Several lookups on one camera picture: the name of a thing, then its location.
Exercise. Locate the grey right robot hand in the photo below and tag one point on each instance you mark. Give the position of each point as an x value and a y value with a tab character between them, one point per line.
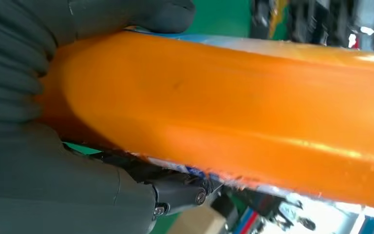
45	193

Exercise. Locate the brown cardboard box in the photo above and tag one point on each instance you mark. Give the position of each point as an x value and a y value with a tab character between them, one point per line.
196	223

